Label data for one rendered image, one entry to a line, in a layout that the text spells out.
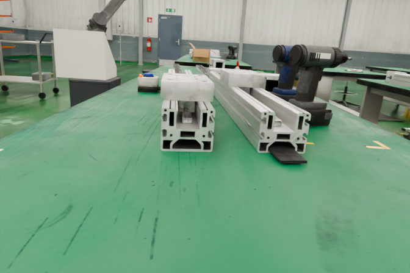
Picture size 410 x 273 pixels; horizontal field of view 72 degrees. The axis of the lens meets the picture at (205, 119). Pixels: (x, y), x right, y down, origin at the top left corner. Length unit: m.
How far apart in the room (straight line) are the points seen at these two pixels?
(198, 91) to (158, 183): 0.24
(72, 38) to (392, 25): 13.68
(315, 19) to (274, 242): 12.82
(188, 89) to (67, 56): 1.04
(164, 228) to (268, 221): 0.12
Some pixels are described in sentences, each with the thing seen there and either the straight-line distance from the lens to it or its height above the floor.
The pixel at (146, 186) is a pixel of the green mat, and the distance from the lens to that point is 0.42.
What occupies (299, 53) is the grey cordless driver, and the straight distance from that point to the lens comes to 0.78.
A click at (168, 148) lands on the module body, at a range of 0.55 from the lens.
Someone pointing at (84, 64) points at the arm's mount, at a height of 0.85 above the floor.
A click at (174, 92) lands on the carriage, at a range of 0.58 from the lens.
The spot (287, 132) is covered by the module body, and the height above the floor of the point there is 0.82.
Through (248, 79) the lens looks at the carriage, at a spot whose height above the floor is 0.89.
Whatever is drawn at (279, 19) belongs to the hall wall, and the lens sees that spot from 12.68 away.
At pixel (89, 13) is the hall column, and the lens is 7.69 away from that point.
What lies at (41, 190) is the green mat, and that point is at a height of 0.78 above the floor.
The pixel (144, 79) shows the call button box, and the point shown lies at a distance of 1.16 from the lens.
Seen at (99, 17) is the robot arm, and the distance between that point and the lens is 1.61.
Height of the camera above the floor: 0.98
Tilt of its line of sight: 15 degrees down
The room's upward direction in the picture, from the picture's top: 4 degrees clockwise
